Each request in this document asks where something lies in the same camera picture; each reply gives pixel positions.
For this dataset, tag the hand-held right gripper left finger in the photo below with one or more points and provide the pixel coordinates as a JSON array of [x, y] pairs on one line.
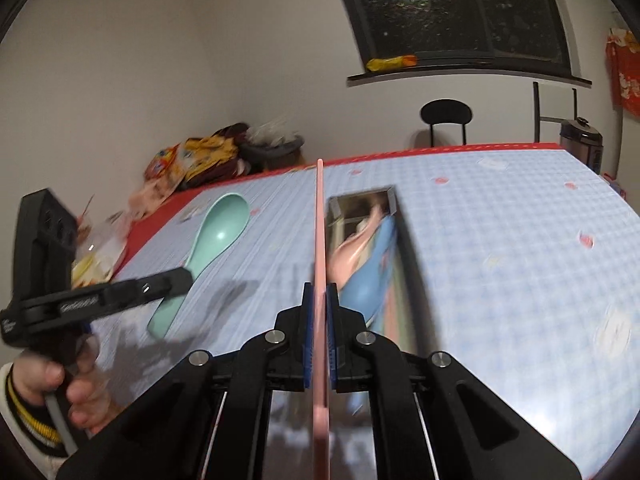
[[307, 330]]

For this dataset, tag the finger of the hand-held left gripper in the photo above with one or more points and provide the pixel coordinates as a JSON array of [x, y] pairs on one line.
[[125, 292]]

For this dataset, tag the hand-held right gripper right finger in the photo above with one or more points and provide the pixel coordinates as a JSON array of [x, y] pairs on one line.
[[332, 330]]

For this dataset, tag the blue plastic spoon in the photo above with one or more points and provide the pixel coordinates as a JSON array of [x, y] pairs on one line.
[[370, 280]]

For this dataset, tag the pink plastic spoon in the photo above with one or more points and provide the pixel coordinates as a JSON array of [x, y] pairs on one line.
[[350, 255]]

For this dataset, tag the stainless steel utensil tray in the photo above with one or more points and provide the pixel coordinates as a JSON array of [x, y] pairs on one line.
[[406, 280]]

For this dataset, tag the green plastic spoon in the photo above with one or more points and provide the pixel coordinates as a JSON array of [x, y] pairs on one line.
[[222, 225]]

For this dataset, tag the person's left hand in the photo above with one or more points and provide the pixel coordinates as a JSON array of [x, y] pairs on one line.
[[87, 395]]

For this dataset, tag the clear plastic container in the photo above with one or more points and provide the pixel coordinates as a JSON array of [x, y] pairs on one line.
[[112, 245]]

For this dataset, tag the pink packet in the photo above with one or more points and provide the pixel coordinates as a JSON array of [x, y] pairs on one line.
[[150, 197]]

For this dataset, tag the orange snack bag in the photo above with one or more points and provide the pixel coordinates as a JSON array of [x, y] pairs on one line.
[[165, 162]]

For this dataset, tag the yellow snack bag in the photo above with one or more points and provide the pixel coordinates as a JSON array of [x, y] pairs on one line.
[[210, 152]]

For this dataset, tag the dark grey bag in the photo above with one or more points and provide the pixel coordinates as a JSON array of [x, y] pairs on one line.
[[272, 157]]

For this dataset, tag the blue plaid tablecloth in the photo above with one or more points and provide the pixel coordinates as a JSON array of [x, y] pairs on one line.
[[500, 235]]

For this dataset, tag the clear plastic bag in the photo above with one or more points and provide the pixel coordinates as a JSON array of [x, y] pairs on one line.
[[272, 132]]

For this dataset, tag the black round-back chair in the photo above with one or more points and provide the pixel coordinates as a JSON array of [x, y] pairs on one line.
[[445, 110]]

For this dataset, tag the yellow orange packet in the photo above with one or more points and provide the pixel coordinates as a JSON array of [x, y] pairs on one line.
[[390, 63]]

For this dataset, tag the dark windowsill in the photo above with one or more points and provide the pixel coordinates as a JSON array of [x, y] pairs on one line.
[[475, 73]]

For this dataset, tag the dark rice cooker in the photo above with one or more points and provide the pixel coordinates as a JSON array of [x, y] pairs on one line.
[[580, 145]]

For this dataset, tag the dark window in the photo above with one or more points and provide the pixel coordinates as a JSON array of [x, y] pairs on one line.
[[425, 5]]

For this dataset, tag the red printed box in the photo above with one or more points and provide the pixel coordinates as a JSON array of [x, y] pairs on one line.
[[625, 75]]

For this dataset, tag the black metal chair frame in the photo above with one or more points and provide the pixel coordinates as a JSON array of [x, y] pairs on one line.
[[536, 110]]

